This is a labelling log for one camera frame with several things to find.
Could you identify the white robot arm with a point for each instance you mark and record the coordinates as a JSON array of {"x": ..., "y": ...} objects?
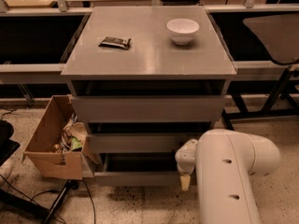
[{"x": 223, "y": 162}]

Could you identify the grey top drawer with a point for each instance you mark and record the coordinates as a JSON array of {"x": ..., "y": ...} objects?
[{"x": 148, "y": 109}]

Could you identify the grey drawer cabinet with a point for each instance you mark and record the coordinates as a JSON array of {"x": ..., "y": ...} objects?
[{"x": 153, "y": 66}]

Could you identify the grey bottom drawer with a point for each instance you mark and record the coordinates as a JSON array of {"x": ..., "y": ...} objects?
[{"x": 138, "y": 169}]

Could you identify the grey middle drawer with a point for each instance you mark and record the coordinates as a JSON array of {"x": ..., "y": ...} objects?
[{"x": 138, "y": 143}]

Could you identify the black table leg frame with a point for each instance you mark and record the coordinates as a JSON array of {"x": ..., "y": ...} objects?
[{"x": 281, "y": 89}]

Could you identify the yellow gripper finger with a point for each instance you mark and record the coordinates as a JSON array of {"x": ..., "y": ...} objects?
[{"x": 185, "y": 181}]

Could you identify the dark snack packet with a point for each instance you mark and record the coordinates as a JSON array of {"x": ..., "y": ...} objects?
[{"x": 117, "y": 43}]

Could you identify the green packet in box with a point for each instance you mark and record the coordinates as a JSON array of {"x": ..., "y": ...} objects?
[{"x": 75, "y": 144}]

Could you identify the grey drawer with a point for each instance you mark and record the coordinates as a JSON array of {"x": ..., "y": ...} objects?
[
  {"x": 138, "y": 169},
  {"x": 138, "y": 143},
  {"x": 148, "y": 109}
]

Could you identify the black stand with cable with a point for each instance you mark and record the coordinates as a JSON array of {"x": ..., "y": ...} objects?
[{"x": 45, "y": 206}]

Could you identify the brown cardboard box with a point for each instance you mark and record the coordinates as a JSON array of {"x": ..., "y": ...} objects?
[{"x": 49, "y": 148}]

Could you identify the white ceramic bowl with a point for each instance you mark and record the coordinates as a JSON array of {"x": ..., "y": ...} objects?
[{"x": 182, "y": 31}]

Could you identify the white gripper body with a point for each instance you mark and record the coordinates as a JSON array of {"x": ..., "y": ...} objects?
[{"x": 185, "y": 162}]

